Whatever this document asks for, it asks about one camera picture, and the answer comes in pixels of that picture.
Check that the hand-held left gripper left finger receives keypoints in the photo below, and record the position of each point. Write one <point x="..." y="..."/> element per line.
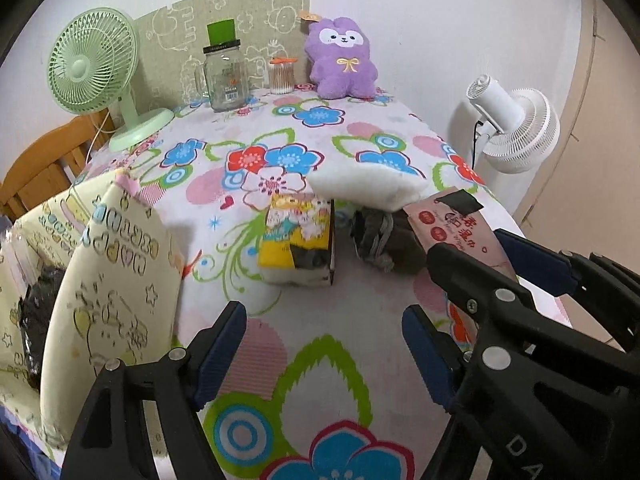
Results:
<point x="215" y="355"/>

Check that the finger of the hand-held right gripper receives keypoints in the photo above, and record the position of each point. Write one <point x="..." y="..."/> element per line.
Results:
<point x="475" y="280"/>
<point x="542" y="262"/>

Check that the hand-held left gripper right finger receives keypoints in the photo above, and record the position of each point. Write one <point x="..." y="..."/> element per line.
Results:
<point x="430" y="355"/>

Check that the pink wet wipes pack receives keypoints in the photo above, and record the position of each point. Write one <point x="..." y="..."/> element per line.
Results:
<point x="450" y="232"/>

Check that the yellow cartoon fabric storage box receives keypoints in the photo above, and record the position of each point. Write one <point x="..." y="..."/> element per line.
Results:
<point x="120" y="270"/>

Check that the black plastic bag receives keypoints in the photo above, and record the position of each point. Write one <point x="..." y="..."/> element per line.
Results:
<point x="42" y="320"/>

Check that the dark rolled socks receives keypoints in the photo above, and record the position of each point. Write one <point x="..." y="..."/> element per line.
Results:
<point x="385" y="245"/>

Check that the white standing fan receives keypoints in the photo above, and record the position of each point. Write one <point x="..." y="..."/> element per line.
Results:
<point x="520" y="130"/>

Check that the yellow tissue pack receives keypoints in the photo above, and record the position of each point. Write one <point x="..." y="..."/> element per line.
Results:
<point x="295" y="240"/>

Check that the white folded cloth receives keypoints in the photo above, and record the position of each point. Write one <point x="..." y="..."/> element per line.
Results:
<point x="365" y="185"/>

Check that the purple plush toy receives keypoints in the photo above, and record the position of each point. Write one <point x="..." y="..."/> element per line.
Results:
<point x="342" y="67"/>

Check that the wooden headboard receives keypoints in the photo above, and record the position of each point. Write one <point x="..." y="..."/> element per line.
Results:
<point x="40" y="170"/>

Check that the glass jar mug green lid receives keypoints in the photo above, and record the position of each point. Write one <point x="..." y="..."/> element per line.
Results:
<point x="227" y="80"/>

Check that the cotton swab container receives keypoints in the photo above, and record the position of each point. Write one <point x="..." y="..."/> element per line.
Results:
<point x="282" y="77"/>

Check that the green desk fan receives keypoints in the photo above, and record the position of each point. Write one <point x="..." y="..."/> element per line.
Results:
<point x="92" y="65"/>

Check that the green patterned board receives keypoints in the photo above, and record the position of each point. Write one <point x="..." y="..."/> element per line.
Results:
<point x="170" y="25"/>

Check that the beige door frame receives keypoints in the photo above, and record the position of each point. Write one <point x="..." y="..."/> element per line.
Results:
<point x="600" y="110"/>

